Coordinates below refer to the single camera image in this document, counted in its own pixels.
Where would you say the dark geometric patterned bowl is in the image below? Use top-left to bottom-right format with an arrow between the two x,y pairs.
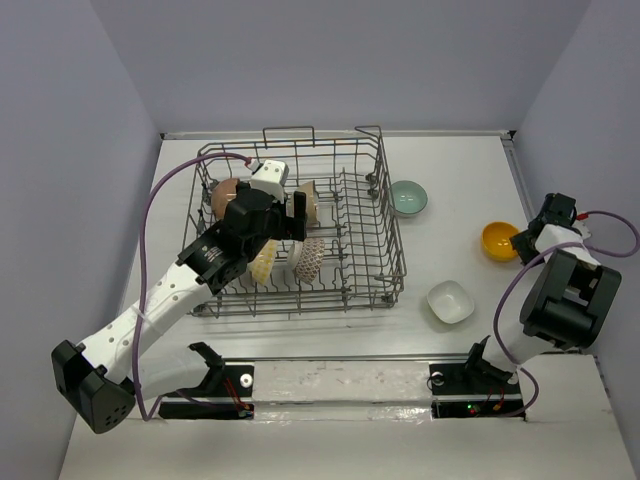
287,237 -> 325,284

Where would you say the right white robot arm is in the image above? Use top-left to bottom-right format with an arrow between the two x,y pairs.
460,193 -> 622,392

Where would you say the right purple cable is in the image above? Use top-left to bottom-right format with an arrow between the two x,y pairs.
492,209 -> 639,417

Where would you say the yellow sun patterned bowl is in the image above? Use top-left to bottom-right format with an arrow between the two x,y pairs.
248,240 -> 278,285

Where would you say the brown wooden bowl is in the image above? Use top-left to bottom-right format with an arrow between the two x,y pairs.
211,177 -> 239,220

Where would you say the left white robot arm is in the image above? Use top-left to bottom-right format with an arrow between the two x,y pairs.
51,182 -> 307,434

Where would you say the grey wire dish rack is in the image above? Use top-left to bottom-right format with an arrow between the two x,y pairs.
183,125 -> 407,319

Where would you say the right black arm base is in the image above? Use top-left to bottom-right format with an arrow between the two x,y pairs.
426,338 -> 525,419

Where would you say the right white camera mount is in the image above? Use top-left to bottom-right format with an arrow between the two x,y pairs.
572,220 -> 592,240

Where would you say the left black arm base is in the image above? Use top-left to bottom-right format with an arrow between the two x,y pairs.
158,342 -> 255,420

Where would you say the white square bowl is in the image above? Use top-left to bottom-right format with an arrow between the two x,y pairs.
427,280 -> 475,325

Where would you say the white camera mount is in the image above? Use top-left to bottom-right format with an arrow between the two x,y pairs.
572,220 -> 592,240
248,159 -> 289,203

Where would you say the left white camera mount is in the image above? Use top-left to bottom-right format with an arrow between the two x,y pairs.
248,159 -> 289,203

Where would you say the white round bowl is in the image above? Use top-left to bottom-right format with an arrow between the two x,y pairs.
295,180 -> 319,228

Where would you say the light teal bowl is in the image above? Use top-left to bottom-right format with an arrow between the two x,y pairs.
390,180 -> 429,218

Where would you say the orange yellow bowl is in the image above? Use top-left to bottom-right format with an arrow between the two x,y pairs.
481,222 -> 519,262

